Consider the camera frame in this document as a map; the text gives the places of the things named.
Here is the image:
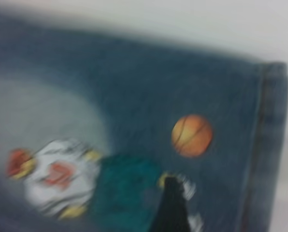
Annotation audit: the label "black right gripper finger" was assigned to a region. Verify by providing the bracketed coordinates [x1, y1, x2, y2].
[155, 177, 192, 232]

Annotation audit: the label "blue denim children's pants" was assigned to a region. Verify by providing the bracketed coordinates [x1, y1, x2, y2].
[0, 9, 288, 232]

